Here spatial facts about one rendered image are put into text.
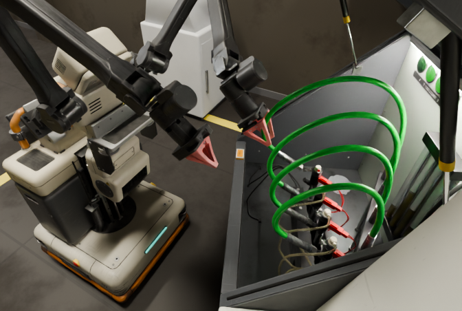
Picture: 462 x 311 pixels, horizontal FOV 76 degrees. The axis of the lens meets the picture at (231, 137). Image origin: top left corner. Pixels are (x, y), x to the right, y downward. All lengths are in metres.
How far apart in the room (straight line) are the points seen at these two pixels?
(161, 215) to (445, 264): 1.54
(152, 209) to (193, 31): 1.46
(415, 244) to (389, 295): 0.10
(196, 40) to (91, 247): 1.67
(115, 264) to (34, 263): 0.67
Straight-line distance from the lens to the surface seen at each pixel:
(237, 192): 1.04
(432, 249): 0.53
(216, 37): 0.89
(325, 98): 1.14
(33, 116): 1.09
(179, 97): 0.62
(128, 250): 1.76
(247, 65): 0.75
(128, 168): 1.39
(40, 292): 2.16
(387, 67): 1.14
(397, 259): 0.59
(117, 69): 0.69
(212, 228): 2.09
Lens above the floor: 1.75
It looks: 39 degrees down
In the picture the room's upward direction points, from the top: 2 degrees clockwise
